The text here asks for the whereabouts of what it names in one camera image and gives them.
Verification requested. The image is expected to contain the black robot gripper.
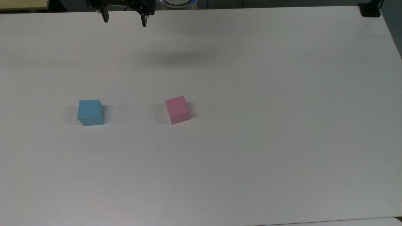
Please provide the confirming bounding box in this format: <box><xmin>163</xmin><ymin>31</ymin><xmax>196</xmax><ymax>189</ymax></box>
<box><xmin>86</xmin><ymin>0</ymin><xmax>156</xmax><ymax>27</ymax></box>

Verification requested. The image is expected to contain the blue foam cube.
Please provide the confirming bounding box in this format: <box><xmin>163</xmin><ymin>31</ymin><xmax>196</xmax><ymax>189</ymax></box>
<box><xmin>77</xmin><ymin>100</ymin><xmax>105</xmax><ymax>126</ymax></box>

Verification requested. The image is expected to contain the white robot base with blue light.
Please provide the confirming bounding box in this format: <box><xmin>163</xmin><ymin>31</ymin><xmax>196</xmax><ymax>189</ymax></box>
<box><xmin>159</xmin><ymin>0</ymin><xmax>198</xmax><ymax>8</ymax></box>

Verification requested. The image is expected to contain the pink foam cube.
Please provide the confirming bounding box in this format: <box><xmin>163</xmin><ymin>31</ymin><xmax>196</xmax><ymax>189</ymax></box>
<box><xmin>165</xmin><ymin>95</ymin><xmax>191</xmax><ymax>125</ymax></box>

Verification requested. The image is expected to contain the yellow wooden board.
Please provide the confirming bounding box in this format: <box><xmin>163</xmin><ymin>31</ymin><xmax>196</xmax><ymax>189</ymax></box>
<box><xmin>0</xmin><ymin>0</ymin><xmax>50</xmax><ymax>12</ymax></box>

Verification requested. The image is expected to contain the black table clamp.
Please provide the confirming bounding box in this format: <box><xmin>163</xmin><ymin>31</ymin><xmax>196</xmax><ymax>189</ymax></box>
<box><xmin>358</xmin><ymin>0</ymin><xmax>384</xmax><ymax>18</ymax></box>

